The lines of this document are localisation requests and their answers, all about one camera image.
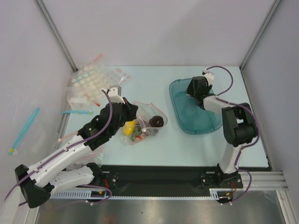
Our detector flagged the yellow mango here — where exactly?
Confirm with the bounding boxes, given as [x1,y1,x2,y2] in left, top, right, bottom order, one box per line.
[123,119,136,136]

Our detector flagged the purple grape bunch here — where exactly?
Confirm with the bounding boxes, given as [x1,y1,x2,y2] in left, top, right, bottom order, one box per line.
[143,122,161,136]

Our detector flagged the red cherries with green leaves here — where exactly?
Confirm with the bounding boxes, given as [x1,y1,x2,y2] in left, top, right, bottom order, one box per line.
[130,126,146,142]

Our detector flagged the clear zip bag red dots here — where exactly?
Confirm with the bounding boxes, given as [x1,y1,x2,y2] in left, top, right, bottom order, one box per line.
[121,101,168,146]

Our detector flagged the teal transparent plastic tray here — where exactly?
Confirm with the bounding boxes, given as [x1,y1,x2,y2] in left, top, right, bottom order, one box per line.
[169,78,222,135]

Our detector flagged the dark brown round fruit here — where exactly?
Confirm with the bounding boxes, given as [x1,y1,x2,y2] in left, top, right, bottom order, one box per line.
[149,115,164,128]

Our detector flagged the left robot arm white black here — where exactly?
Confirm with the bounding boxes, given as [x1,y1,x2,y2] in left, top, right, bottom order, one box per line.
[15,98,138,208]

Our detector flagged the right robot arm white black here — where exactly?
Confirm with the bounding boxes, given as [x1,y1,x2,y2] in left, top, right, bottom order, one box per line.
[186,73,259,188]

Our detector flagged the zip bag red dots back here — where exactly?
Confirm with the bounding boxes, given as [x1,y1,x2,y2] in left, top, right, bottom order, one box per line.
[102,66,134,88]

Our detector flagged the zip bag pastel dots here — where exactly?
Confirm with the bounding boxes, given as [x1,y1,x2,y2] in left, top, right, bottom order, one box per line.
[67,54,111,111]

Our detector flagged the zip bag blue zipper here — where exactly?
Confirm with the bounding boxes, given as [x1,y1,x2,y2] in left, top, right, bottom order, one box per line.
[61,103,93,115]

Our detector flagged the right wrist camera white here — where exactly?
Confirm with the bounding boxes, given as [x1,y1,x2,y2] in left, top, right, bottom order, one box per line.
[202,69,214,84]

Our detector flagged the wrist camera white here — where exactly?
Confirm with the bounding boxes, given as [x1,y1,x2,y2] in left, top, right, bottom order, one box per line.
[102,85,125,104]
[202,69,214,84]

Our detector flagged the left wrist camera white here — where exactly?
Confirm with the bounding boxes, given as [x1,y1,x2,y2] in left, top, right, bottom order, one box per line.
[102,85,125,104]

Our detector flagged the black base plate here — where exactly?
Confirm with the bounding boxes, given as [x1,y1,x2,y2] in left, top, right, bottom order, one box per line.
[87,163,243,196]

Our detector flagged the clear bag teal zipper wall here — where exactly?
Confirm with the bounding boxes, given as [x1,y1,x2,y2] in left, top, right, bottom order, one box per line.
[7,106,50,165]

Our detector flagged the white slotted cable duct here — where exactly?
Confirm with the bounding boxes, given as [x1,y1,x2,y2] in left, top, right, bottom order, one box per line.
[50,189,232,201]

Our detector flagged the right aluminium frame post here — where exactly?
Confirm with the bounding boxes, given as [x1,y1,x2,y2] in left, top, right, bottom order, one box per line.
[239,0,284,72]

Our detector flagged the aluminium frame post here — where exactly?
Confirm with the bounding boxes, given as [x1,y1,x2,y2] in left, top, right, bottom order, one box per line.
[34,0,78,72]
[239,0,284,72]

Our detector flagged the left aluminium frame post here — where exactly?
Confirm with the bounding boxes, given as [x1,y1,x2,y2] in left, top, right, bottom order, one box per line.
[34,0,78,72]

